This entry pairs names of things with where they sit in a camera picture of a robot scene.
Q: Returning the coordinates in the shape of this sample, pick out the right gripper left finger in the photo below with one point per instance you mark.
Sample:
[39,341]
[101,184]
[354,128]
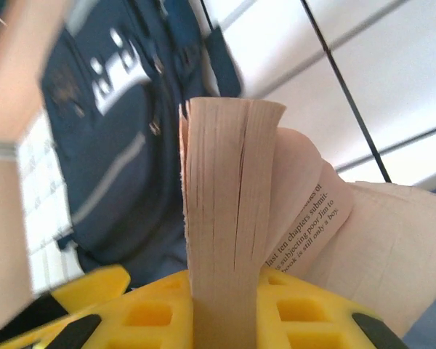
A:
[94,312]

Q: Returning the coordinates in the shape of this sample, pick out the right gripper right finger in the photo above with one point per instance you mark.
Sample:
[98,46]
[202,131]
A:
[312,320]

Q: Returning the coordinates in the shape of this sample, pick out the navy blue backpack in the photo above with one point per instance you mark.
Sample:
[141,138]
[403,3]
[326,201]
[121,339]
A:
[123,163]

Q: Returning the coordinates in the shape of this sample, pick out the orange paperback book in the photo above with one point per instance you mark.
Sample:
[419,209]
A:
[225,181]

